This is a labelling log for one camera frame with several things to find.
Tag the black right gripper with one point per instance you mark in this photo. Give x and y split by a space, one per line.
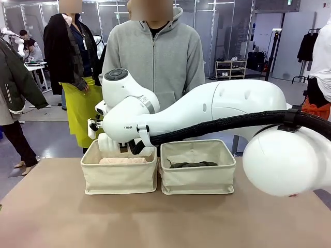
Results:
123 147

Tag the pink towel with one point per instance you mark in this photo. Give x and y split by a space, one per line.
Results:
121 160

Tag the white towel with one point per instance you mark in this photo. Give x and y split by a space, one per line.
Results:
107 144

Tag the dark grey towel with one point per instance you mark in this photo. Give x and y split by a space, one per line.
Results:
191 164

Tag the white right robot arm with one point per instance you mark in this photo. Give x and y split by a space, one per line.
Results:
232 103

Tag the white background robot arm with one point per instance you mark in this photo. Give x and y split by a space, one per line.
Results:
15 41

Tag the cream fabric basket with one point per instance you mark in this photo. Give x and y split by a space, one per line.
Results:
119 178
196 178

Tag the person in yellow skirt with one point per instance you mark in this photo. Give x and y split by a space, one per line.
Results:
82 113

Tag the person in grey hoodie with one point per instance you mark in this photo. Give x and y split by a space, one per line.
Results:
168 56

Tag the white table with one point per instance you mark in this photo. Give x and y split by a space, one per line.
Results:
235 142

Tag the white background desk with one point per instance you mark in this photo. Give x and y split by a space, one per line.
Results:
36 67

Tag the person in dark green jacket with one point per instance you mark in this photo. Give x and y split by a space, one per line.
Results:
13 82

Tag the person in grey sweatshirt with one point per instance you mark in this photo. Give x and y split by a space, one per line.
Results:
35 53

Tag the wooden shoe rack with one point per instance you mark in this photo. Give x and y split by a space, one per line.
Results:
230 69

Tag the person in varsity jacket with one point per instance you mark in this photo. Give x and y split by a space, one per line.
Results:
24 34

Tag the black box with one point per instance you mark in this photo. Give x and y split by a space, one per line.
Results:
256 62

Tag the black garment rack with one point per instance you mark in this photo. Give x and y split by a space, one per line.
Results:
297 78

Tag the orange cloth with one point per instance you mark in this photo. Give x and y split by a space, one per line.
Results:
318 109

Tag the black hanging jacket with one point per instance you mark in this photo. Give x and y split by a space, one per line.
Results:
306 49

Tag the person in white jacket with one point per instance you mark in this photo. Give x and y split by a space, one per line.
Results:
323 51

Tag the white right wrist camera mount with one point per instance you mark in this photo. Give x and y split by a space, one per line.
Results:
91 129

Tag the black camera pole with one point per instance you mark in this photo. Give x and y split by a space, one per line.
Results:
270 64

